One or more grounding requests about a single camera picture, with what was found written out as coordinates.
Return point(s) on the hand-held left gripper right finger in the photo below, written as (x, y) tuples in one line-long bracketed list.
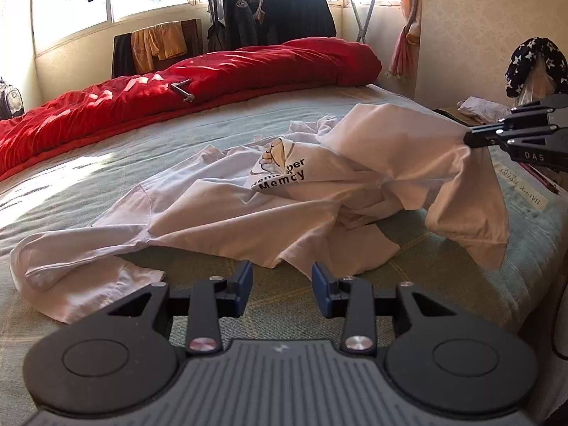
[(320, 290)]

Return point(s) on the dark star-patterned scarf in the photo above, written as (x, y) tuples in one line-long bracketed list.
[(528, 53)]

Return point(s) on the red quilt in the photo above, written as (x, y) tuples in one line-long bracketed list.
[(111, 102)]

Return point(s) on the black draped garment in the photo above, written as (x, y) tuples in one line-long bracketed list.
[(122, 55)]

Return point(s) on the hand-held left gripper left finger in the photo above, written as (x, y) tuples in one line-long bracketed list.
[(243, 288)]

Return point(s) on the white printed t-shirt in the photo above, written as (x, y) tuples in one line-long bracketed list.
[(199, 213)]

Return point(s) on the green plaid blanket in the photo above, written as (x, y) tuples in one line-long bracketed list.
[(57, 177)]

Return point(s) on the dark jacket with round badge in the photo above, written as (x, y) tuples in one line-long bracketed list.
[(237, 13)]

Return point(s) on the translucent plastic bag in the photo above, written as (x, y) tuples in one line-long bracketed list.
[(537, 82)]

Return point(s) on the pile of pale clothes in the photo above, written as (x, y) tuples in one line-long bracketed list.
[(486, 108)]

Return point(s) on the orange draped garment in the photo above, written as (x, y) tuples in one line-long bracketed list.
[(159, 44)]

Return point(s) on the metal clothes rack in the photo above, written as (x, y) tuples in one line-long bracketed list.
[(366, 13)]

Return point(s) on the grey backpack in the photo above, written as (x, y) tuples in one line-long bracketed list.
[(11, 100)]

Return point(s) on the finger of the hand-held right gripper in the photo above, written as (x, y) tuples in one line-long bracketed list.
[(537, 106), (483, 136)]

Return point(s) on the pink curtain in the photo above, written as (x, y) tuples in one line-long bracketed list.
[(406, 40)]

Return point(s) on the wooden nightstand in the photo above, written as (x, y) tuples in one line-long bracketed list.
[(448, 113)]

